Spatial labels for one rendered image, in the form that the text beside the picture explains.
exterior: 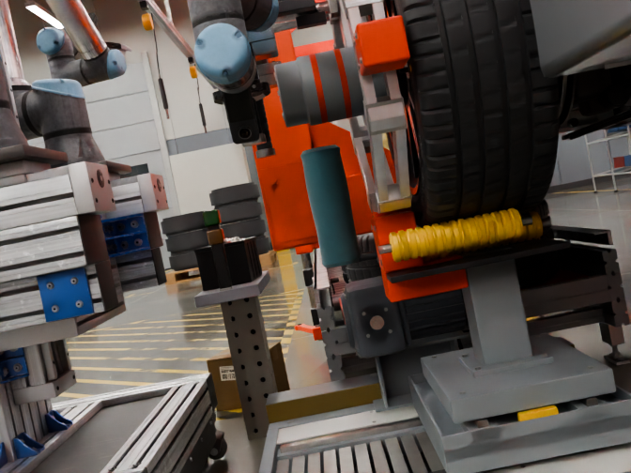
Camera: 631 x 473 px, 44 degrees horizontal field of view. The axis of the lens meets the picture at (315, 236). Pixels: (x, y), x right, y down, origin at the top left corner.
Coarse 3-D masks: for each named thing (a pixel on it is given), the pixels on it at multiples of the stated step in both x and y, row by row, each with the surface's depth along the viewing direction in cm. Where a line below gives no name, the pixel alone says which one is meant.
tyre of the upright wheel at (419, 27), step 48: (432, 0) 124; (480, 0) 124; (528, 0) 124; (432, 48) 124; (480, 48) 124; (528, 48) 125; (432, 96) 126; (480, 96) 127; (528, 96) 128; (432, 144) 130; (480, 144) 131; (528, 144) 132; (432, 192) 138; (480, 192) 140; (528, 192) 142
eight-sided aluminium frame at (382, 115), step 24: (360, 0) 130; (336, 24) 173; (336, 48) 178; (360, 72) 131; (384, 72) 132; (384, 96) 133; (384, 120) 131; (360, 144) 179; (360, 168) 179; (384, 168) 139; (384, 192) 143; (408, 192) 144
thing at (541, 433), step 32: (416, 384) 187; (448, 416) 157; (512, 416) 149; (544, 416) 138; (576, 416) 138; (608, 416) 138; (448, 448) 138; (480, 448) 138; (512, 448) 138; (544, 448) 138; (576, 448) 138
